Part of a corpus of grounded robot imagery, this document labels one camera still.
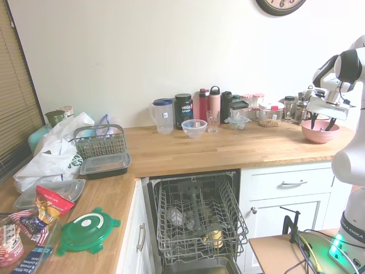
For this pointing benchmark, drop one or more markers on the cream coloured bottle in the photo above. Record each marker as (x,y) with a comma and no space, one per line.
(214,235)

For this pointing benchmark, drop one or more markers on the clear drinking glass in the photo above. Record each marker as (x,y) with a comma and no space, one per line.
(213,122)

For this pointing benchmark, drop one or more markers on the black round wall clock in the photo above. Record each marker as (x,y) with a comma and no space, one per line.
(280,7)

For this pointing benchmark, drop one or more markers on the red water bottle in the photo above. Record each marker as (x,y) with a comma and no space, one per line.
(203,105)

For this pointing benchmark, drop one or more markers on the white base cabinet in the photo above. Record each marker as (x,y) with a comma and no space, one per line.
(134,257)
(285,199)

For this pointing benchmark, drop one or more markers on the clear glass baking dish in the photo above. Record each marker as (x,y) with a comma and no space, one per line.
(52,237)

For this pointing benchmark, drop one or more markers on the black metal table clamp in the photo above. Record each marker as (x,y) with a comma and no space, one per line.
(292,225)

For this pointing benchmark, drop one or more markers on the glass french press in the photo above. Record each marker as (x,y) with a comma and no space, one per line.
(300,111)

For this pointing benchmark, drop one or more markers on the stainless dishwasher door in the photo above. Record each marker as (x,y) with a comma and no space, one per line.
(199,268)

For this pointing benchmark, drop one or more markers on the brown slatted window blind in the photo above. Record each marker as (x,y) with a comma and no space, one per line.
(14,100)

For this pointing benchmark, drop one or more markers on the clear zip bag blue edge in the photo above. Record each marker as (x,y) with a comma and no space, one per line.
(105,125)

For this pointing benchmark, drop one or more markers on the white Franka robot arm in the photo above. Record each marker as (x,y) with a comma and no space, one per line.
(349,64)

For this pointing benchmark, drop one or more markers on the silver cabinet knob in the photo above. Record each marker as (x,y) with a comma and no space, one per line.
(253,210)

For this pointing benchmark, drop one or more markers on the glass container teal lid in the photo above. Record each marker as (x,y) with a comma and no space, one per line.
(238,122)

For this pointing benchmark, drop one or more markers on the grey dishwasher cutlery basket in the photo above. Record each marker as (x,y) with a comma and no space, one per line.
(99,142)

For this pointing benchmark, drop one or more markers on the teal bread box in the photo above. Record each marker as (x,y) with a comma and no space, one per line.
(37,140)

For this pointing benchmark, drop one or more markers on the red striped snack packet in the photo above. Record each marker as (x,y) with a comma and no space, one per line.
(28,225)

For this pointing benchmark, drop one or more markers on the blue snack packet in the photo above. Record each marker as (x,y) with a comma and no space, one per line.
(37,255)

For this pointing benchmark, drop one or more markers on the meal container clear lid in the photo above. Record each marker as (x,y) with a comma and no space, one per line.
(57,189)
(105,167)

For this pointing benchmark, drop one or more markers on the clear glass in rack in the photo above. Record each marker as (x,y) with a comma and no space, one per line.
(174,217)

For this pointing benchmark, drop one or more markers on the clear plastic bowl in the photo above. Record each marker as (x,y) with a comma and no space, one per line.
(194,128)

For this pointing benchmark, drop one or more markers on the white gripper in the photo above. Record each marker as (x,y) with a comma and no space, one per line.
(328,109)

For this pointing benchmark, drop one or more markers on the red yellow snack bag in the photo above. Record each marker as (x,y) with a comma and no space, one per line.
(52,205)

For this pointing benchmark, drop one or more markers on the green plastic container lid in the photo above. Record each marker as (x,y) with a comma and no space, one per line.
(85,231)

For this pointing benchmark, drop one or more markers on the clear nut jar white lid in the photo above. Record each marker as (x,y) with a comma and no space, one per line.
(269,117)

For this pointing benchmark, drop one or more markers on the pink bottle black cap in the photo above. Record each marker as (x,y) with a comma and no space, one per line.
(215,101)

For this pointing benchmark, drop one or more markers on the white brown paper cup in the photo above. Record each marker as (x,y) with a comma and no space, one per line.
(67,112)

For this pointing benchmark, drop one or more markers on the pink plastic bowl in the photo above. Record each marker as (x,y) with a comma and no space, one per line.
(319,137)

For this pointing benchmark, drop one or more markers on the black Vega protein tub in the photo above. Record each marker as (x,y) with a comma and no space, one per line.
(184,109)

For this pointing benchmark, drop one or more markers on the glass jar black lid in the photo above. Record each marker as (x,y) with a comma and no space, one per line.
(289,108)

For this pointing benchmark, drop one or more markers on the red white oatmeal cup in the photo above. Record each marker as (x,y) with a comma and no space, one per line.
(11,248)

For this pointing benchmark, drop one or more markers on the built-in dishwasher body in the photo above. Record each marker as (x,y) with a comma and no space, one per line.
(149,194)

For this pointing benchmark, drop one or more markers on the clear pitcher blue lid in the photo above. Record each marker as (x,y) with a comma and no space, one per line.
(164,117)

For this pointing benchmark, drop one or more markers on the jar with green lid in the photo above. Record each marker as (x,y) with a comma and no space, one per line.
(236,97)

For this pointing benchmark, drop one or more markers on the dark green paper cup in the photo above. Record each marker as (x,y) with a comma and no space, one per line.
(53,118)

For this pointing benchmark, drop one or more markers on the clear container black lid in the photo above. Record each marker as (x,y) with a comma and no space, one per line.
(239,105)

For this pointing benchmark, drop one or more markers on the jar with red gingham lid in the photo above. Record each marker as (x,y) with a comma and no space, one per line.
(258,97)
(247,96)

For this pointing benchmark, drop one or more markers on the white plastic shopping bag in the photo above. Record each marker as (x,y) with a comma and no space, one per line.
(54,162)

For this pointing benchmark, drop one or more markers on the wooden robot mounting table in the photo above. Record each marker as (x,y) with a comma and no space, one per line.
(279,254)

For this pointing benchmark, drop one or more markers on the black water bottle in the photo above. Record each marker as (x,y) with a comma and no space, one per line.
(226,104)

